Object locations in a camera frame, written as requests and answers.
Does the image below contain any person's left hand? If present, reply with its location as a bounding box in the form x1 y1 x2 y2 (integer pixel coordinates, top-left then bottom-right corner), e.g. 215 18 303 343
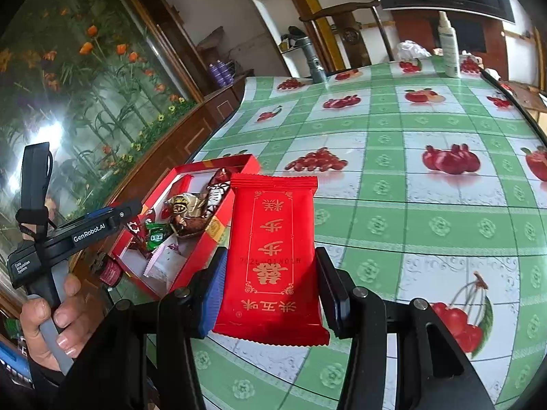
19 275 93 371

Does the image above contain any black strap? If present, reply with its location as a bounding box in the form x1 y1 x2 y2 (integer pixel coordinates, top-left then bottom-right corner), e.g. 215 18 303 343
21 141 54 245

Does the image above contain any grey flashlight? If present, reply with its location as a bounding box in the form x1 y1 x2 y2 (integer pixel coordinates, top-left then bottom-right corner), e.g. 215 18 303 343
298 36 328 84

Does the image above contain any white plastic bag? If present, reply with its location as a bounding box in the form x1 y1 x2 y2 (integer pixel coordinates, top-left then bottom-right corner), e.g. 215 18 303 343
392 40 432 61

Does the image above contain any brown gold candy packet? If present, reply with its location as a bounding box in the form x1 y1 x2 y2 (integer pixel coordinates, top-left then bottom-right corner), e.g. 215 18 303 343
168 193 210 238

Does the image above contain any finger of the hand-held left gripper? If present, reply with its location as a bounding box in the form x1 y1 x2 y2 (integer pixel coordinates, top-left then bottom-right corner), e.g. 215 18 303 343
112 199 143 228

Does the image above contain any red white-patterned snack packet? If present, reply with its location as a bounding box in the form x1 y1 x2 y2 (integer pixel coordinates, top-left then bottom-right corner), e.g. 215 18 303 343
207 168 234 219

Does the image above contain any wooden chair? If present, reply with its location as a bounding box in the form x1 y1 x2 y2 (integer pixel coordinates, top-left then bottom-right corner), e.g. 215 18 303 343
298 0 396 74

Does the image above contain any green candy packet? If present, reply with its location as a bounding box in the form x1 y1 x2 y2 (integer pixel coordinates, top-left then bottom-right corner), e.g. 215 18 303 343
145 221 169 251

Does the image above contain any brown television stand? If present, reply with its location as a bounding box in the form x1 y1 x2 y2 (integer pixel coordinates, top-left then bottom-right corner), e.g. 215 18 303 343
391 9 510 78

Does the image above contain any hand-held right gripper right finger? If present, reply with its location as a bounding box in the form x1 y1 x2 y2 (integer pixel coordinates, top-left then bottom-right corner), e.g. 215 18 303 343
315 246 496 410

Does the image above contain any red label can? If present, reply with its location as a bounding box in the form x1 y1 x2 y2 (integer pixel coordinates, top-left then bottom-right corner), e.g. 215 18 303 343
101 259 124 286

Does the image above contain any red box white inside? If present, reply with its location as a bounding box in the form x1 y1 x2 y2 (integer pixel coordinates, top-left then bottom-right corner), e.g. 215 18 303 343
107 154 262 302

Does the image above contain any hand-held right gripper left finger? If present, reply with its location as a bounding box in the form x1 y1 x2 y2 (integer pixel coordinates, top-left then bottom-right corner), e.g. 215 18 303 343
55 246 229 410

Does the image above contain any brown wooden cabinet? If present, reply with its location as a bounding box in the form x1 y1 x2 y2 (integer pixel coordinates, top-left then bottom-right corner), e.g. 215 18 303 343
200 74 249 109

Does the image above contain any flower wall poster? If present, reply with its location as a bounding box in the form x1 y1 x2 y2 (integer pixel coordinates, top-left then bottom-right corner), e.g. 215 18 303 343
0 0 198 233

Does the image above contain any white pink snack packet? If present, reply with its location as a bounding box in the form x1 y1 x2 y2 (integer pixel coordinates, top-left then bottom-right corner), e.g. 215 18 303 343
143 243 187 285

